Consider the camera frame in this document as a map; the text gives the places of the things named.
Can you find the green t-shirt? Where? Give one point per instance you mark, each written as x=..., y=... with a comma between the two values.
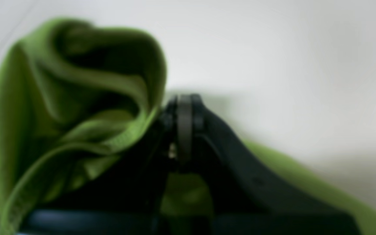
x=82, y=142

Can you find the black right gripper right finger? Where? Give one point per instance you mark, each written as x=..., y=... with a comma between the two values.
x=199, y=127

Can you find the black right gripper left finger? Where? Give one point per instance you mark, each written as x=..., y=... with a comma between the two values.
x=177, y=118

